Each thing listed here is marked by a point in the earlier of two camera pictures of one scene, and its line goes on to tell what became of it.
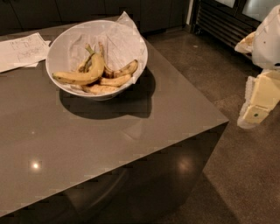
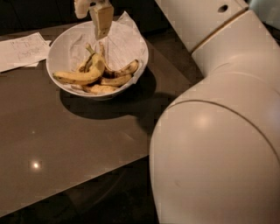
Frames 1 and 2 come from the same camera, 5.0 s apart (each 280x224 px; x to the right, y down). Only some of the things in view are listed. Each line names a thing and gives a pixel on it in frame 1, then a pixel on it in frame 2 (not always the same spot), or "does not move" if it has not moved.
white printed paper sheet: x=24 y=52 does not move
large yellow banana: x=94 y=72 does not move
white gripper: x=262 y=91 -> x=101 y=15
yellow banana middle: x=115 y=81 does not move
